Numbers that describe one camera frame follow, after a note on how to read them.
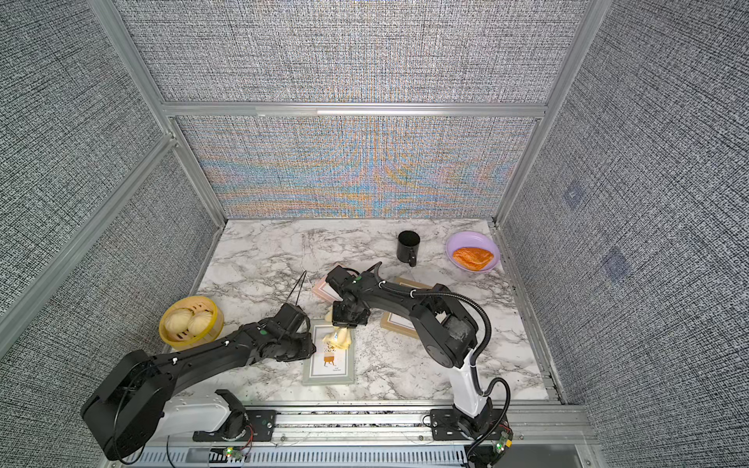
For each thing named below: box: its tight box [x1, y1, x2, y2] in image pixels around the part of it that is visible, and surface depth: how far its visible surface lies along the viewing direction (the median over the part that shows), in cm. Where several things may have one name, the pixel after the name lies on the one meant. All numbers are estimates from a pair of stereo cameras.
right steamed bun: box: [187, 311, 212, 336], surface depth 87 cm
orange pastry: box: [452, 246, 495, 272], surface depth 106 cm
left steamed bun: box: [164, 308, 195, 334], surface depth 87 cm
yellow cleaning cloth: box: [321, 304, 352, 351], surface depth 85 cm
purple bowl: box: [445, 230, 501, 273], surface depth 108 cm
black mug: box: [395, 230, 421, 268], surface depth 105 cm
